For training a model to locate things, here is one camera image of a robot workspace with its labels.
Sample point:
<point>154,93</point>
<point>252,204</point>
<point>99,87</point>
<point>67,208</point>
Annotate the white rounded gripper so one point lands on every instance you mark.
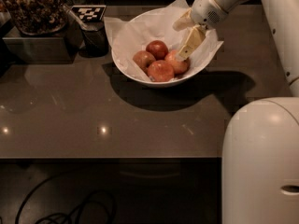
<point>206,12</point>

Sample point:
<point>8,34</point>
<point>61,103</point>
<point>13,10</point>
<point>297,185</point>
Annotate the red apple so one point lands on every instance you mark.
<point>160,71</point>
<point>158,49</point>
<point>180,67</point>
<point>143,59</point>

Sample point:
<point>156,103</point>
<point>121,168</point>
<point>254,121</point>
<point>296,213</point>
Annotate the white ceramic bowl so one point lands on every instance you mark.
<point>149,51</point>

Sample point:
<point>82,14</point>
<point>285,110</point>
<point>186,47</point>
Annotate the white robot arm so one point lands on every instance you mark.
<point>260,154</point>

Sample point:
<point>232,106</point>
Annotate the red apple back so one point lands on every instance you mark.
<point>158,49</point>

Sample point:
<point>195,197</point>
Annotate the red apple front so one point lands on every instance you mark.
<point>160,71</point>

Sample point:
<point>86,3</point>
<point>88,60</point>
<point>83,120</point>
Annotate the white paper bowl liner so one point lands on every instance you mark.
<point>126,38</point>

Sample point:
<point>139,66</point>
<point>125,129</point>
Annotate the black cup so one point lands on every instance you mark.
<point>96,43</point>

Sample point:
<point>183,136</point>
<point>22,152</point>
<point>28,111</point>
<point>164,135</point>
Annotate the black white marker tag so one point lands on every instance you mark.
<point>90,13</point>

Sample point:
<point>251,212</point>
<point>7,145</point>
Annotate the white utensil in cup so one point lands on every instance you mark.
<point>81,24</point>

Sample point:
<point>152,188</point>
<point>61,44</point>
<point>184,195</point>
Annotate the grey metal box stand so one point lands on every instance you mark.
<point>58,48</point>

